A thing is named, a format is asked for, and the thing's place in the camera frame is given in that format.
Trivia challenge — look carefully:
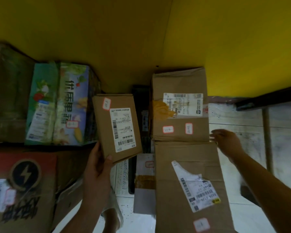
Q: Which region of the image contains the grey parcel with brown tape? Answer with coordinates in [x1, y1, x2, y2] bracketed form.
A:
[133, 153, 157, 215]

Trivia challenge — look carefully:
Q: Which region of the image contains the small cardboard box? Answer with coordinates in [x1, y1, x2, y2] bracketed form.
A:
[92, 94, 143, 164]

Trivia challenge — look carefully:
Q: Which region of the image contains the person's left hand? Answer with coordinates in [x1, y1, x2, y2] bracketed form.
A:
[83, 142, 114, 204]

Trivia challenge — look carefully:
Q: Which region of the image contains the black flat parcel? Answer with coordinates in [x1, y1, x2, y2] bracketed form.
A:
[128, 85, 153, 195]

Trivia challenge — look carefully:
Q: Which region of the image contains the cardboard box with yellow tape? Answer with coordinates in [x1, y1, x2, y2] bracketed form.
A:
[151, 67, 210, 143]

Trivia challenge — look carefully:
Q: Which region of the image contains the person's left forearm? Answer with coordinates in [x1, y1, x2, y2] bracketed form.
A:
[60, 198, 111, 233]

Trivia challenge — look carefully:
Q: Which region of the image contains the white patterned flat parcel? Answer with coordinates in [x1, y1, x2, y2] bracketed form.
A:
[114, 160, 136, 198]

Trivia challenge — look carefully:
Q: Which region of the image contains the person's right hand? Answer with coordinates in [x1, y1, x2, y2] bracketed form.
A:
[209, 129, 244, 161]

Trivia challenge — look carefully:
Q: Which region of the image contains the large plain brown carton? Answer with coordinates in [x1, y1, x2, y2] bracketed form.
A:
[0, 43, 37, 144]

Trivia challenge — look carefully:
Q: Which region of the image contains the person's right forearm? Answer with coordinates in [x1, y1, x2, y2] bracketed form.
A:
[229, 150, 291, 233]

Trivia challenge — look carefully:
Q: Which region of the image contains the long cardboard box, peeling label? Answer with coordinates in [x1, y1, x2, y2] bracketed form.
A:
[154, 141, 236, 233]

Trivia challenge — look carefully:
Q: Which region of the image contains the colourful vegetable-print carton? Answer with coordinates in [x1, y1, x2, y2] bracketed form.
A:
[25, 61, 102, 146]

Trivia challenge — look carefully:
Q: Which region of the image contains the red-brown carton with lightning emblem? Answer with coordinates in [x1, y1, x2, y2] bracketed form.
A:
[0, 149, 90, 233]

